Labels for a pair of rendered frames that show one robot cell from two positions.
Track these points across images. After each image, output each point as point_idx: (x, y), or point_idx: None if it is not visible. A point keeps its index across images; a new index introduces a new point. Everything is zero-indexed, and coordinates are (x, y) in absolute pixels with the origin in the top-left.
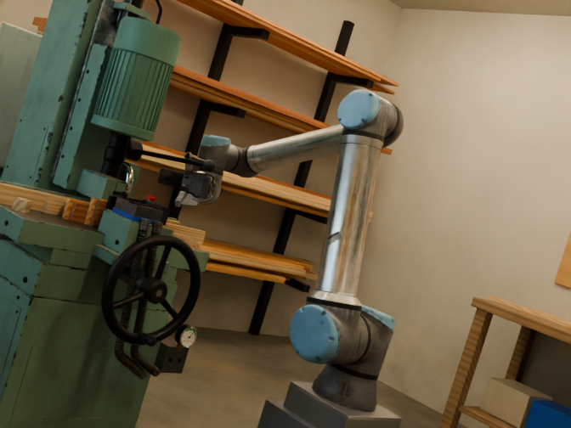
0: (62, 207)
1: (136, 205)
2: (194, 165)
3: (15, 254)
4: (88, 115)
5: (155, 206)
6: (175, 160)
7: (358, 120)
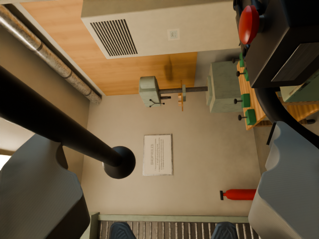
0: None
1: (236, 16)
2: (108, 148)
3: None
4: None
5: (242, 50)
6: (36, 92)
7: None
